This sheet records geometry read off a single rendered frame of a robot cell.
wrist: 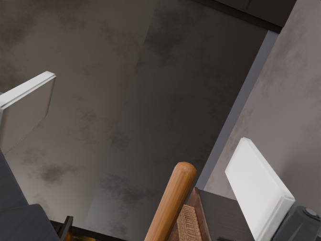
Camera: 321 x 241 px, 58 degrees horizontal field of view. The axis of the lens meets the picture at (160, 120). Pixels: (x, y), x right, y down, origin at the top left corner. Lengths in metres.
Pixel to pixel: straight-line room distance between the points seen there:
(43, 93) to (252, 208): 0.13
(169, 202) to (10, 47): 3.25
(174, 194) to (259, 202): 0.23
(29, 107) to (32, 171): 3.85
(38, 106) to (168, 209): 0.26
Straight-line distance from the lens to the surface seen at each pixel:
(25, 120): 0.17
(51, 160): 3.84
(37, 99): 0.17
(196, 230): 1.99
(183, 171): 0.37
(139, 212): 4.04
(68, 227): 2.19
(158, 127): 3.41
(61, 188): 4.02
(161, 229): 0.41
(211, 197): 2.31
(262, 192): 0.17
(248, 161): 0.19
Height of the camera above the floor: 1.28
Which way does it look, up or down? 8 degrees down
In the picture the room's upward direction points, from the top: 72 degrees counter-clockwise
